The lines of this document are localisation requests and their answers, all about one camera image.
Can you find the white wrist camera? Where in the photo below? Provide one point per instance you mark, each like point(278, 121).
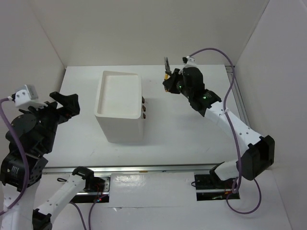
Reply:
point(189, 62)
point(27, 96)

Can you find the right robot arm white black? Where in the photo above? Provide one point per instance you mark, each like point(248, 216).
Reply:
point(256, 153)

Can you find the aluminium front rail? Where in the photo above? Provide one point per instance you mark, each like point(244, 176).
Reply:
point(152, 168)

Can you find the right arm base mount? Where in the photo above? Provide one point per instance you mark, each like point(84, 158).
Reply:
point(209, 187)

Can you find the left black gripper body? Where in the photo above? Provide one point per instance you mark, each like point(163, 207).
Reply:
point(48, 115)

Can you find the yellow handled pliers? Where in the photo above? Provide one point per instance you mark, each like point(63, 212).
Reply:
point(167, 70)

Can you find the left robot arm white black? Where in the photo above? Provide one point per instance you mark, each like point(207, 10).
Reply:
point(20, 177)

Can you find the aluminium side rail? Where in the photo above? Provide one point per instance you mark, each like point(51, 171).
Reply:
point(238, 97)

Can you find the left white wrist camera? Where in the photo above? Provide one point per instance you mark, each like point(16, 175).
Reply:
point(27, 96)

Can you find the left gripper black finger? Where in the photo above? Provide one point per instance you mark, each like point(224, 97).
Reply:
point(71, 110)
point(58, 99)

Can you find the white drawer cabinet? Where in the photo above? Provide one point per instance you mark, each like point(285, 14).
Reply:
point(119, 106)

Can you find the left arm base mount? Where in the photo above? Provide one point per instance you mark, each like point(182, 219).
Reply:
point(99, 192)

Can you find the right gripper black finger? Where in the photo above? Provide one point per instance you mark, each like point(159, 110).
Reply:
point(173, 79)
point(171, 89)

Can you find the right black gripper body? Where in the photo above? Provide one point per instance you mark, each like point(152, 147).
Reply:
point(185, 91)

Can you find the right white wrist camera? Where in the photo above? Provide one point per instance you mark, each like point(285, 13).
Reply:
point(189, 62)

